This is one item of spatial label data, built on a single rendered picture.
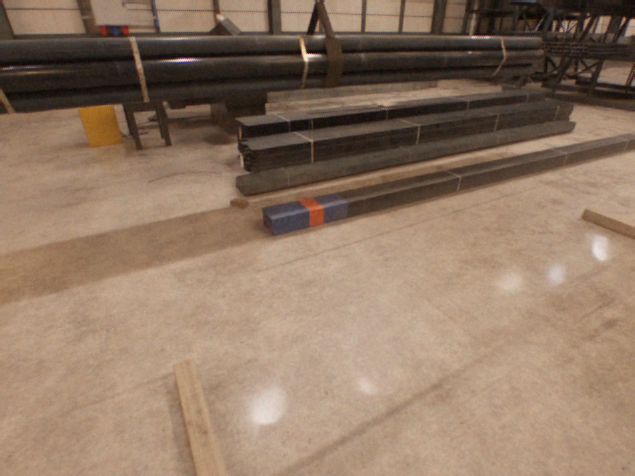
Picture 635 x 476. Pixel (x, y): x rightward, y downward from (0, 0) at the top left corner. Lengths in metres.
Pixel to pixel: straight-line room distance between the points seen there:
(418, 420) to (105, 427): 1.37
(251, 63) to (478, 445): 2.84
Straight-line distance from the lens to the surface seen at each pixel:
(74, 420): 2.02
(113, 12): 9.99
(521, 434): 1.89
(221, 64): 3.01
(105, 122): 6.22
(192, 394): 1.75
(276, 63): 3.14
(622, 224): 3.90
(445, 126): 5.31
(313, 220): 3.00
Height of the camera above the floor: 1.47
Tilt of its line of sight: 31 degrees down
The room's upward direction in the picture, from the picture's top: straight up
